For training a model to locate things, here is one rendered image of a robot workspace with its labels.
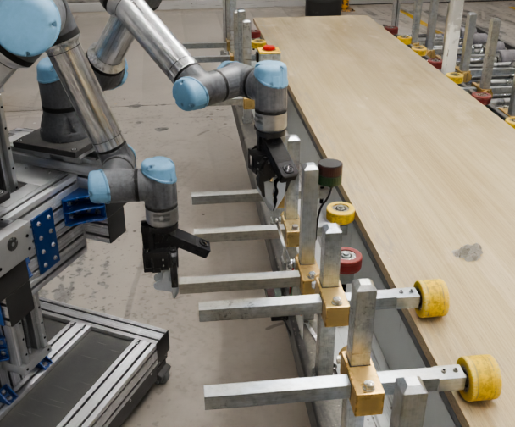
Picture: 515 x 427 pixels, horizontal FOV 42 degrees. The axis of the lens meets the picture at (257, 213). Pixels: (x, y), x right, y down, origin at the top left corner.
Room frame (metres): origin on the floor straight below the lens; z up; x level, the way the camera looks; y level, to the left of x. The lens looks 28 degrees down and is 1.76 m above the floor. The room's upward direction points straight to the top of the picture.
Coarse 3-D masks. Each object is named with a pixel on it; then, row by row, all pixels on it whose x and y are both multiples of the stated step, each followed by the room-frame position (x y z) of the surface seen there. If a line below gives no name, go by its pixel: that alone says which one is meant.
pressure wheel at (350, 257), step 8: (344, 248) 1.43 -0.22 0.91; (352, 248) 1.43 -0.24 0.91; (344, 256) 1.40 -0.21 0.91; (352, 256) 1.40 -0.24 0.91; (360, 256) 1.40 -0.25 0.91; (344, 264) 1.37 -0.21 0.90; (352, 264) 1.37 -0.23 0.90; (360, 264) 1.38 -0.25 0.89; (344, 272) 1.37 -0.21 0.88; (352, 272) 1.37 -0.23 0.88; (344, 288) 1.40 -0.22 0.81
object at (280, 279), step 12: (204, 276) 1.38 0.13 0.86; (216, 276) 1.38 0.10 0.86; (228, 276) 1.38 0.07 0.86; (240, 276) 1.38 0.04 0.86; (252, 276) 1.38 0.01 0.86; (264, 276) 1.38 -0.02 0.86; (276, 276) 1.38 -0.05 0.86; (288, 276) 1.38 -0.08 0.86; (300, 276) 1.38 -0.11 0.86; (348, 276) 1.39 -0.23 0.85; (180, 288) 1.34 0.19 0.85; (192, 288) 1.35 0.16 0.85; (204, 288) 1.35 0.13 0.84; (216, 288) 1.35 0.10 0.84; (228, 288) 1.36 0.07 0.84; (240, 288) 1.36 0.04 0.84; (252, 288) 1.36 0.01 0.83; (264, 288) 1.37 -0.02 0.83
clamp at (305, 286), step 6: (300, 264) 1.42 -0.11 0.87; (306, 264) 1.42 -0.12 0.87; (312, 264) 1.42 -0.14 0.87; (300, 270) 1.39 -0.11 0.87; (306, 270) 1.39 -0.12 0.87; (312, 270) 1.39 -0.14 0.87; (318, 270) 1.39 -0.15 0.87; (306, 276) 1.36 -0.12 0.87; (300, 282) 1.38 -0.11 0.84; (306, 282) 1.34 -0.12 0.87; (300, 288) 1.37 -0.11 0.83; (306, 288) 1.34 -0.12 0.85; (312, 288) 1.35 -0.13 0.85; (306, 294) 1.34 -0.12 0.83; (312, 294) 1.35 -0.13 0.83
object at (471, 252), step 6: (468, 246) 1.44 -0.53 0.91; (474, 246) 1.44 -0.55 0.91; (480, 246) 1.45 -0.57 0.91; (456, 252) 1.41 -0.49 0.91; (462, 252) 1.41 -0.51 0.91; (468, 252) 1.41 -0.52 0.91; (474, 252) 1.40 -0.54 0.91; (480, 252) 1.42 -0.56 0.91; (468, 258) 1.39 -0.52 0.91; (474, 258) 1.38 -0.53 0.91
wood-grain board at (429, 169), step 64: (320, 64) 3.18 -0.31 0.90; (384, 64) 3.18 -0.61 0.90; (320, 128) 2.31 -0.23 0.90; (384, 128) 2.31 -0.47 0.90; (448, 128) 2.31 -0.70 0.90; (512, 128) 2.31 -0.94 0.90; (384, 192) 1.77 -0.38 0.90; (448, 192) 1.77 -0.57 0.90; (512, 192) 1.77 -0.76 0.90; (384, 256) 1.41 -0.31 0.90; (448, 256) 1.41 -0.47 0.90; (512, 256) 1.41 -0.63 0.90; (448, 320) 1.15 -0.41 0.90; (512, 320) 1.15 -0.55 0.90; (512, 384) 0.95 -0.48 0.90
